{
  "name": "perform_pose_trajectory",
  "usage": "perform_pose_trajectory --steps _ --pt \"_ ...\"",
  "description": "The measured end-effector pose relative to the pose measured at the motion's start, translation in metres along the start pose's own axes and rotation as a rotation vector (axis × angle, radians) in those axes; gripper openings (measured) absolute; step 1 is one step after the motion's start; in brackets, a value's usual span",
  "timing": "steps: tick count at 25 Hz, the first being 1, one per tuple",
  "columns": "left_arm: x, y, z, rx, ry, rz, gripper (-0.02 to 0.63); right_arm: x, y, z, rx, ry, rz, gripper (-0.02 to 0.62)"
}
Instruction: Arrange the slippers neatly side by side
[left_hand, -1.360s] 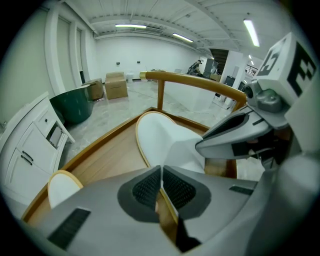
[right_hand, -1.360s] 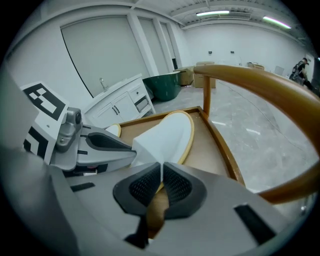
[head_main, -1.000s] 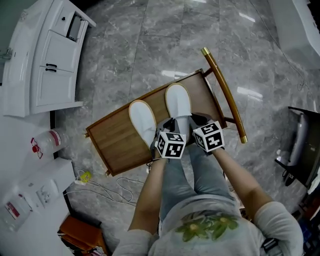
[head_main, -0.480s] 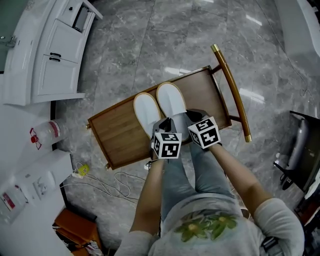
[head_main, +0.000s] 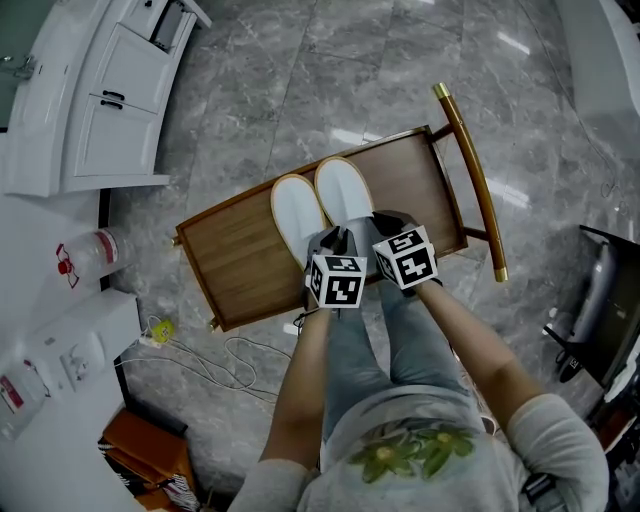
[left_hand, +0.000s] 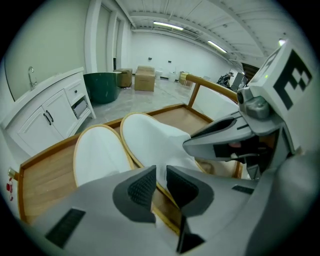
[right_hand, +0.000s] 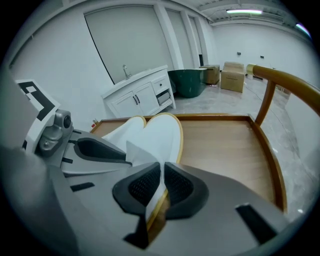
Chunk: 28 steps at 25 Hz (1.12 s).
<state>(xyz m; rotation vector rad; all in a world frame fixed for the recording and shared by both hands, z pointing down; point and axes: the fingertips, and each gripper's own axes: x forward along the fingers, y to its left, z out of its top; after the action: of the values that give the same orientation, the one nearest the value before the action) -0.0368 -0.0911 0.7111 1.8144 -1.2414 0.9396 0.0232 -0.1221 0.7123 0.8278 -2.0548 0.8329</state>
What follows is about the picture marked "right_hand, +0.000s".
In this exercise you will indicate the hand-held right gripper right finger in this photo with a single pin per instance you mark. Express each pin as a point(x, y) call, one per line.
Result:
point(220, 215)

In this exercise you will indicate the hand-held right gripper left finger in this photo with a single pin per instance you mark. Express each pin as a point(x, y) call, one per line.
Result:
point(105, 212)

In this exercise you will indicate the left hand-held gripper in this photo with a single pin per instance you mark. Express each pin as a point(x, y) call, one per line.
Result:
point(53, 132)

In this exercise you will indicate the white slipper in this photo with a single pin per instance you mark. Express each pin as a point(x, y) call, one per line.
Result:
point(162, 135)
point(125, 132)

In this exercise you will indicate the clear jug with red label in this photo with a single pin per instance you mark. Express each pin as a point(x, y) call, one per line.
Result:
point(94, 121)

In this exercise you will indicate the wooden serving cart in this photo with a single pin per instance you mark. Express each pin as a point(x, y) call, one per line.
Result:
point(225, 150)

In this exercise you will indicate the white sink cabinet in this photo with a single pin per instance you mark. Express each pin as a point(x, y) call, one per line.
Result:
point(140, 97)

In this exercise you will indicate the chrome faucet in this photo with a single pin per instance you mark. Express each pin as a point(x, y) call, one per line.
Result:
point(126, 72)

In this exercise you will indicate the dark green bathtub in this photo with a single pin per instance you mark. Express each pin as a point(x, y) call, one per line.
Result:
point(187, 82)

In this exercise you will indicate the wide grey roller blind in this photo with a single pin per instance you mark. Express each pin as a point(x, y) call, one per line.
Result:
point(130, 37)

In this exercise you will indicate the tall cardboard box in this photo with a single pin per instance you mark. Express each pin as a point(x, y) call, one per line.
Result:
point(232, 80)

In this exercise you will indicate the brown cardboard box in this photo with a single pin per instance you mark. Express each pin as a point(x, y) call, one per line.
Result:
point(211, 74)

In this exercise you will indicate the narrow grey roller blind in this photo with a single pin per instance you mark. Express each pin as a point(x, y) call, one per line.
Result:
point(178, 37)
point(195, 35)

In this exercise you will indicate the long ceiling light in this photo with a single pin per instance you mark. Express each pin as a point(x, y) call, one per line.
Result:
point(243, 11)

